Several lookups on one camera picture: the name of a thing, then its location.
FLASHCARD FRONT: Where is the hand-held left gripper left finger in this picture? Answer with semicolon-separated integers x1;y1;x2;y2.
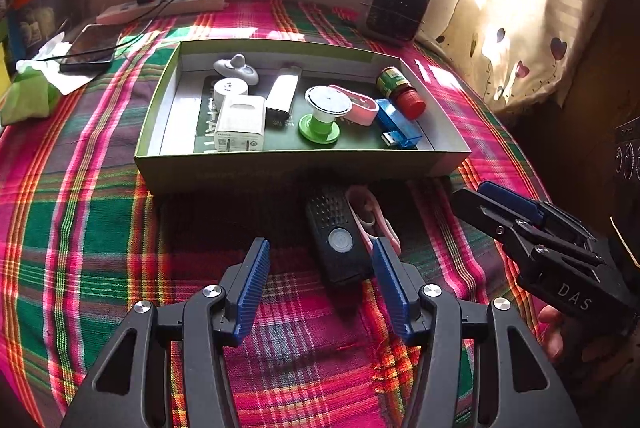
60;238;272;428

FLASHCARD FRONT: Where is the pink green plaid cloth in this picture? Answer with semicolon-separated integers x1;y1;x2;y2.
0;0;556;428

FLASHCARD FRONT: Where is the white rectangular device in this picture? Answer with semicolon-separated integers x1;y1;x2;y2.
265;65;302;115

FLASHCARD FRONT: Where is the white oval gadget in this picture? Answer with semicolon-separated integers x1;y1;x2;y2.
213;54;260;84

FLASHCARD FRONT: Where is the person's right hand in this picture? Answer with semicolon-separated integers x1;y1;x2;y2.
539;306;568;361

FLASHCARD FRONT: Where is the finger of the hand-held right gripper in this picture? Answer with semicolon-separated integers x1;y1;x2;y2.
479;180;601;259
452;188;601;276

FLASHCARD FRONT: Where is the pink plastic case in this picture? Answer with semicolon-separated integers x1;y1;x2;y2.
327;84;382;127

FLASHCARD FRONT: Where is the white round cap gadget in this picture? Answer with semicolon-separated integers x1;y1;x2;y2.
210;78;249;106

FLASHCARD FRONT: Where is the white square charger adapter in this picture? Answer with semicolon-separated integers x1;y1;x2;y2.
214;95;267;153

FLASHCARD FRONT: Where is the black smartphone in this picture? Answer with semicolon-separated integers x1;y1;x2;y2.
60;24;123;72

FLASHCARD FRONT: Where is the brown bottle with red cap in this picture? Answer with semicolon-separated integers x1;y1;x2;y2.
376;66;426;119

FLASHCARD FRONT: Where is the black perforated remote device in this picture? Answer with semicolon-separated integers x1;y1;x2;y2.
306;192;375;287

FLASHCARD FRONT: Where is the clear plastic container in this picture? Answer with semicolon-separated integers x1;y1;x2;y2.
10;0;91;53

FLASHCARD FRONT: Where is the cream curtain with heart print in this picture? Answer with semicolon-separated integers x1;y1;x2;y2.
435;0;608;111

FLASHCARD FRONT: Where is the blue card reader stick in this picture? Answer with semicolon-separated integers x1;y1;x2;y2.
374;98;422;149

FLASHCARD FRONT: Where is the small grey desk heater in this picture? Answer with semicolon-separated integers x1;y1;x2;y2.
361;0;432;46

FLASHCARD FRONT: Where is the green spool with white top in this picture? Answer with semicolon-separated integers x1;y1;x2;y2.
298;85;353;145

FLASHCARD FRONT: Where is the green cloth pouch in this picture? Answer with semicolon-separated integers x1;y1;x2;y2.
0;32;101;126

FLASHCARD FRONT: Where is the white power strip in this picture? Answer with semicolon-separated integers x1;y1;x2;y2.
96;0;227;26

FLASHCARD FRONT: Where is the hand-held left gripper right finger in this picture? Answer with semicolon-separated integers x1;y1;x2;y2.
371;238;583;428

